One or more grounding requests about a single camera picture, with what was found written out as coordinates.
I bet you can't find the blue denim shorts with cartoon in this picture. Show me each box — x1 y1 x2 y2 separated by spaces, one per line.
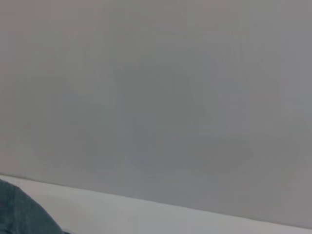
0 177 66 234

